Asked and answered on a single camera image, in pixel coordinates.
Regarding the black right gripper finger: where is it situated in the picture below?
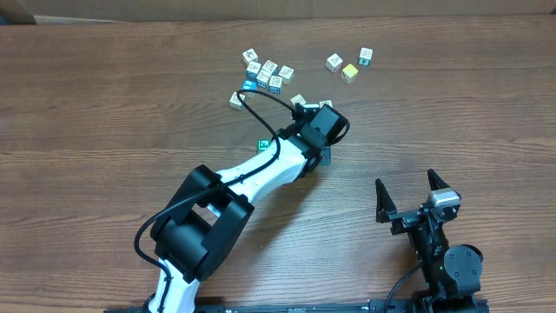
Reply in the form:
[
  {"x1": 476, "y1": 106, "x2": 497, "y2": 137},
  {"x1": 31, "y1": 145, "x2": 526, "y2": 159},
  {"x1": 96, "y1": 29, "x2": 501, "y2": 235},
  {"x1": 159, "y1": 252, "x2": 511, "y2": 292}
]
[
  {"x1": 427, "y1": 169, "x2": 449, "y2": 190},
  {"x1": 375, "y1": 178, "x2": 398, "y2": 223}
]

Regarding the wooden block green letter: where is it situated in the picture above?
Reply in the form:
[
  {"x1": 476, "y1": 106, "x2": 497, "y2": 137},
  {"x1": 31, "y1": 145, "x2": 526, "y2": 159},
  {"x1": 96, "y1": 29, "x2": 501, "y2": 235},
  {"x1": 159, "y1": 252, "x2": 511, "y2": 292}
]
[{"x1": 257, "y1": 139, "x2": 271, "y2": 153}]

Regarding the wooden block soccer ball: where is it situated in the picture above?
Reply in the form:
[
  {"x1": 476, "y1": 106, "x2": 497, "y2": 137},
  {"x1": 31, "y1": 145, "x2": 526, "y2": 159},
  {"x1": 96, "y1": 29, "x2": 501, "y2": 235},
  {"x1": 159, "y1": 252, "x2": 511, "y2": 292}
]
[{"x1": 229, "y1": 92, "x2": 246, "y2": 110}]

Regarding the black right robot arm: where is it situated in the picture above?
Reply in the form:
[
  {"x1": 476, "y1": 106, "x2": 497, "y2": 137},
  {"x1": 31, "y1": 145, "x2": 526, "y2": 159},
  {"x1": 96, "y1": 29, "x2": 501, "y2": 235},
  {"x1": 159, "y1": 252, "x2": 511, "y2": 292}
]
[{"x1": 375, "y1": 169, "x2": 489, "y2": 312}]

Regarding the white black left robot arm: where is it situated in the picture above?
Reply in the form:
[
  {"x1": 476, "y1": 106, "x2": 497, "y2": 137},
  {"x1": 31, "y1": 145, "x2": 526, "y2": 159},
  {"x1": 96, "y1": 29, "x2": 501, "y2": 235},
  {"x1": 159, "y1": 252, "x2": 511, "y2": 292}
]
[{"x1": 145, "y1": 104, "x2": 349, "y2": 312}]

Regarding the wooden block yellow side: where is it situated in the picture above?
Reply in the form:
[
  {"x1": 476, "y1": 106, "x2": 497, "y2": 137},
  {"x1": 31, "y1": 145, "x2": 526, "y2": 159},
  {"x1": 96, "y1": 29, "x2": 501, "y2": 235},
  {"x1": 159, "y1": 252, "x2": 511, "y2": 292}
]
[{"x1": 319, "y1": 100, "x2": 334, "y2": 108}]

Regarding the wooden block green R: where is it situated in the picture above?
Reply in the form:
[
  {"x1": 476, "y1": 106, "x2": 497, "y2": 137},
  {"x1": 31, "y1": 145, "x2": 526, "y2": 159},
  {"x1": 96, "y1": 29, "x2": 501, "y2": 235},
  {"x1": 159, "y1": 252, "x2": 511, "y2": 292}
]
[{"x1": 290, "y1": 94, "x2": 307, "y2": 106}]

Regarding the wooden block blue letter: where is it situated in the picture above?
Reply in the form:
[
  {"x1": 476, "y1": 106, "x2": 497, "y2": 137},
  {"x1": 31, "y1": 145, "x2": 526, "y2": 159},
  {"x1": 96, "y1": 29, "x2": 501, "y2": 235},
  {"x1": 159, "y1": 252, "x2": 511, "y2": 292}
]
[{"x1": 268, "y1": 76, "x2": 283, "y2": 94}]

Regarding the wooden block tan picture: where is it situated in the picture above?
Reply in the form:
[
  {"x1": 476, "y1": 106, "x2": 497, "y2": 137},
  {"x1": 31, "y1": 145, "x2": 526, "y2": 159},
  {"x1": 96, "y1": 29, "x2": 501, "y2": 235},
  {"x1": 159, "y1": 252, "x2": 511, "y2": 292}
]
[{"x1": 278, "y1": 65, "x2": 295, "y2": 84}]

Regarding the yellow top wooden block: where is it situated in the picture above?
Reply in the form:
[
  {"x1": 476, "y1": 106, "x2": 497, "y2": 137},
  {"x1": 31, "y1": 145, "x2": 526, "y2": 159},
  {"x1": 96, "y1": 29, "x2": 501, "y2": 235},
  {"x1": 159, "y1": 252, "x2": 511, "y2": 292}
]
[{"x1": 341, "y1": 63, "x2": 359, "y2": 83}]

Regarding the wooden block red side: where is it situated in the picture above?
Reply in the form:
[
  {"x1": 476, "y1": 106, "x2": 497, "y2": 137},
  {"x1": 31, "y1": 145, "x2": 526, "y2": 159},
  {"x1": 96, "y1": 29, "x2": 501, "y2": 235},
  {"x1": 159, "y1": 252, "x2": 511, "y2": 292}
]
[{"x1": 326, "y1": 53, "x2": 343, "y2": 73}]

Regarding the wooden block blue edge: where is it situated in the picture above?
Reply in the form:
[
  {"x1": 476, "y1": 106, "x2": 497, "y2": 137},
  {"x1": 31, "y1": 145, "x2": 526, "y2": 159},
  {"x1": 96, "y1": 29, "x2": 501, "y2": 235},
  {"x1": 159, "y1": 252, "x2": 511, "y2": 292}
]
[{"x1": 261, "y1": 60, "x2": 279, "y2": 76}]

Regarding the blue top wooden block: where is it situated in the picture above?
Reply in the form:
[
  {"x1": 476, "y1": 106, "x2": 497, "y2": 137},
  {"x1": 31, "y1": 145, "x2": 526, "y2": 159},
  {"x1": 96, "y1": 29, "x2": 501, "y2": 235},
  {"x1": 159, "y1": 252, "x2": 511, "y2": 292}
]
[{"x1": 242, "y1": 79, "x2": 257, "y2": 90}]

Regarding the wooden block blue side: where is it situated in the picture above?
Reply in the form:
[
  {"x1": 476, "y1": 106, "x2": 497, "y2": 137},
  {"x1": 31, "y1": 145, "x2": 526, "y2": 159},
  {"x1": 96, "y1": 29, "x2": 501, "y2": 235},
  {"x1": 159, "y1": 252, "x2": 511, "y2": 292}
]
[{"x1": 246, "y1": 61, "x2": 261, "y2": 79}]

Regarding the wooden block green four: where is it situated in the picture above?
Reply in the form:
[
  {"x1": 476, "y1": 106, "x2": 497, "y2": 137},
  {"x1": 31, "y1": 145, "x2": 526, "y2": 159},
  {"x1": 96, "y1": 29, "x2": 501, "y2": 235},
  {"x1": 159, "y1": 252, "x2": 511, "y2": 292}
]
[{"x1": 358, "y1": 47, "x2": 373, "y2": 66}]

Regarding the wooden block red picture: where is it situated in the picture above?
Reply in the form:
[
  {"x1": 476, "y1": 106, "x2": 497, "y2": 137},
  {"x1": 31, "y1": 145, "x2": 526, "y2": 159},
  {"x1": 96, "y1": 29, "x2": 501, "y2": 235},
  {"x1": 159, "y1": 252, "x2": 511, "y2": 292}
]
[{"x1": 242, "y1": 49, "x2": 259, "y2": 65}]

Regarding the brown cardboard backdrop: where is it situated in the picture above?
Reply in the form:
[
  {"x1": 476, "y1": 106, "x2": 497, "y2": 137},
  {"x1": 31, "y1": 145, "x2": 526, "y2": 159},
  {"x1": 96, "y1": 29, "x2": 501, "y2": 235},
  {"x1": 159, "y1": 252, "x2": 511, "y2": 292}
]
[{"x1": 1, "y1": 0, "x2": 555, "y2": 23}]

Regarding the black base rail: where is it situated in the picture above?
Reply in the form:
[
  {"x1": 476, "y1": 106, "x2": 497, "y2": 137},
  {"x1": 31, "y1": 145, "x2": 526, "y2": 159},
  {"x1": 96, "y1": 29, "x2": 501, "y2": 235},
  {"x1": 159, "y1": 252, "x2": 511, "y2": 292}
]
[{"x1": 104, "y1": 299, "x2": 490, "y2": 313}]

